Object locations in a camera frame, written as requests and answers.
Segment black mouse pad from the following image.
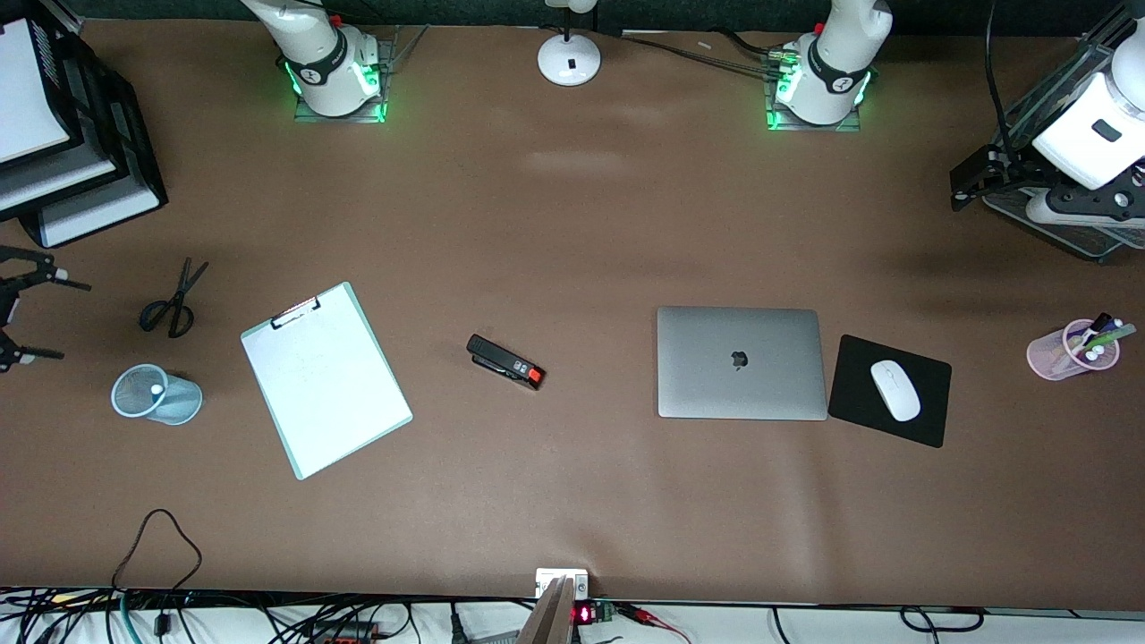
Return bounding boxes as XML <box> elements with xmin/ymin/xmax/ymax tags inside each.
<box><xmin>827</xmin><ymin>335</ymin><xmax>953</xmax><ymax>449</ymax></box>

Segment clear right arm base plate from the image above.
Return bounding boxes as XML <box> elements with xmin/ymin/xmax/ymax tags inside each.
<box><xmin>293</xmin><ymin>27</ymin><xmax>394</xmax><ymax>124</ymax></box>

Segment white computer mouse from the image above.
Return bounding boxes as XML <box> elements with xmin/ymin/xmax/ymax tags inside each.
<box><xmin>870</xmin><ymin>360</ymin><xmax>922</xmax><ymax>423</ymax></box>

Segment black cable loop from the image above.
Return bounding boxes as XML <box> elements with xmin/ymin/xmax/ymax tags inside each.
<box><xmin>899</xmin><ymin>606</ymin><xmax>987</xmax><ymax>638</ymax></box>

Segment red black wire pair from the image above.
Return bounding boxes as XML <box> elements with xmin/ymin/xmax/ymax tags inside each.
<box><xmin>615</xmin><ymin>603</ymin><xmax>691</xmax><ymax>644</ymax></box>

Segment orange power strip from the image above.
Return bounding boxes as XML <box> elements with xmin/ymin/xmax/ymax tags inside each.
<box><xmin>309</xmin><ymin>622</ymin><xmax>383</xmax><ymax>644</ymax></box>

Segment tangled black cable bundle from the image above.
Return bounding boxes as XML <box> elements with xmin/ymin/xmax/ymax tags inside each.
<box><xmin>0</xmin><ymin>586</ymin><xmax>448</xmax><ymax>644</ymax></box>

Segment silver laptop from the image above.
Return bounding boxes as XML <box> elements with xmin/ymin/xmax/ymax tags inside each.
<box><xmin>657</xmin><ymin>306</ymin><xmax>829</xmax><ymax>421</ymax></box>

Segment clear left arm base plate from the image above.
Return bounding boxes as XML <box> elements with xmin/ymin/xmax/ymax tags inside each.
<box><xmin>765</xmin><ymin>89</ymin><xmax>864</xmax><ymax>133</ymax></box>

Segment wooden bar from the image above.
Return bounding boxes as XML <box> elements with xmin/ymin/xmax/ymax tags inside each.
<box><xmin>517</xmin><ymin>575</ymin><xmax>578</xmax><ymax>644</ymax></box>

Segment white paper sheet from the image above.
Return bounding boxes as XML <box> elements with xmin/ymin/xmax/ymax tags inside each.
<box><xmin>40</xmin><ymin>179</ymin><xmax>162</xmax><ymax>248</ymax></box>
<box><xmin>0</xmin><ymin>18</ymin><xmax>72</xmax><ymax>166</ymax></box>

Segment black red stapler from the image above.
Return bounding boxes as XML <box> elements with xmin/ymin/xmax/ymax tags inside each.
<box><xmin>466</xmin><ymin>334</ymin><xmax>546</xmax><ymax>392</ymax></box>

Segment black scissors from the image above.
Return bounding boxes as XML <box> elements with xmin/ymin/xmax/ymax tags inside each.
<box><xmin>139</xmin><ymin>258</ymin><xmax>209</xmax><ymax>339</ymax></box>

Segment blue mesh pen cup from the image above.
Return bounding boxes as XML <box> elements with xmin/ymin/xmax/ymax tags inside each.
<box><xmin>111</xmin><ymin>363</ymin><xmax>204</xmax><ymax>427</ymax></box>

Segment pink mesh pen cup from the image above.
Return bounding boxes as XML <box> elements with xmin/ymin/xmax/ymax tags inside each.
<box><xmin>1026</xmin><ymin>313</ymin><xmax>1139</xmax><ymax>383</ymax></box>

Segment silver mesh desk tray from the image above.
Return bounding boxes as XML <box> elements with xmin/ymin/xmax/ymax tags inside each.
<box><xmin>982</xmin><ymin>36</ymin><xmax>1145</xmax><ymax>266</ymax></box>

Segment white socket box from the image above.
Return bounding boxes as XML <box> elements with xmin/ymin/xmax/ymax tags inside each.
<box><xmin>535</xmin><ymin>568</ymin><xmax>589</xmax><ymax>600</ymax></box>

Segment black stacked paper tray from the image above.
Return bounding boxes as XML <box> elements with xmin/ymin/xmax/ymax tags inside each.
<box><xmin>0</xmin><ymin>0</ymin><xmax>169</xmax><ymax>250</ymax></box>

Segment white clipboard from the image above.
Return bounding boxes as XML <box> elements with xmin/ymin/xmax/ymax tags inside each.
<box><xmin>240</xmin><ymin>281</ymin><xmax>414</xmax><ymax>481</ymax></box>

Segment white round stand base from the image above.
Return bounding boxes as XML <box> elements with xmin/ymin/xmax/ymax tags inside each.
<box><xmin>537</xmin><ymin>0</ymin><xmax>602</xmax><ymax>88</ymax></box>

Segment black base cable bundle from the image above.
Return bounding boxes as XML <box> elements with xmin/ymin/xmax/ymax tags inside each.
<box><xmin>617</xmin><ymin>30</ymin><xmax>781</xmax><ymax>80</ymax></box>

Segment black marker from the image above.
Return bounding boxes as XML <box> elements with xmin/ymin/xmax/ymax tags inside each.
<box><xmin>1069</xmin><ymin>312</ymin><xmax>1115</xmax><ymax>350</ymax></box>

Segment dark looped cable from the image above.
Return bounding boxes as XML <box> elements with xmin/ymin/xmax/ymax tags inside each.
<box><xmin>112</xmin><ymin>508</ymin><xmax>203</xmax><ymax>596</ymax></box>

